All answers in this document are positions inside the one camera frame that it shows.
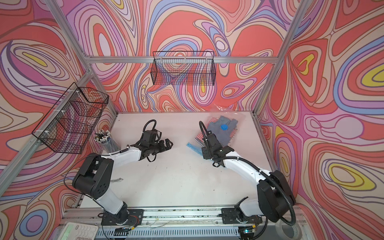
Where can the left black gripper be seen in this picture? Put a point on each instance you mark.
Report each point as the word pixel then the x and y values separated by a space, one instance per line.
pixel 163 147

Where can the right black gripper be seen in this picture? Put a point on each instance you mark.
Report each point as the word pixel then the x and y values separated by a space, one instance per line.
pixel 205 153

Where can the clear vacuum bag blue zip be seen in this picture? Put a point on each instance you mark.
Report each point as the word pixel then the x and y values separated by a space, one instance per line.
pixel 197 141

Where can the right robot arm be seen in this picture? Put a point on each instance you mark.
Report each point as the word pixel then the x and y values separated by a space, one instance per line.
pixel 274 199

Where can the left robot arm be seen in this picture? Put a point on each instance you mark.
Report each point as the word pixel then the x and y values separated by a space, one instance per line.
pixel 94 176

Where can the small clear plastic scrap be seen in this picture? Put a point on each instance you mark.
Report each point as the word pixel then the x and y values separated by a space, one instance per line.
pixel 116 180

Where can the cup of pens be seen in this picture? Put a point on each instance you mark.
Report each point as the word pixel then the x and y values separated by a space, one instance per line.
pixel 104 138

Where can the clear tape roll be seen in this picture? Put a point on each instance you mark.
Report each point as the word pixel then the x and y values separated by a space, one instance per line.
pixel 286 232

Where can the white calculator keypad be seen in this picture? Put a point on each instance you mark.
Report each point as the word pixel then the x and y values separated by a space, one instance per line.
pixel 75 231

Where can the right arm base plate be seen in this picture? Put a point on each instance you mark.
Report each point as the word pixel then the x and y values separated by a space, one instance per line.
pixel 235 216

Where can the black wire basket back wall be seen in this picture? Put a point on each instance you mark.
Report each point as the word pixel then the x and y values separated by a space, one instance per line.
pixel 179 68

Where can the black wire basket wall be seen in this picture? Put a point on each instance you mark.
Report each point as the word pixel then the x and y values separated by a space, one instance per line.
pixel 179 68
pixel 71 121

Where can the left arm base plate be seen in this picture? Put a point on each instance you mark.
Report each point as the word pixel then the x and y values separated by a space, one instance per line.
pixel 123 216

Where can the black wire basket left wall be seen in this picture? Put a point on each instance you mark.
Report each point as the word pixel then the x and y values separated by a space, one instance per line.
pixel 71 121

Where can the aluminium front rail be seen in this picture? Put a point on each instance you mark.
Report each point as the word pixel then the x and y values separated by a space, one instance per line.
pixel 154 217

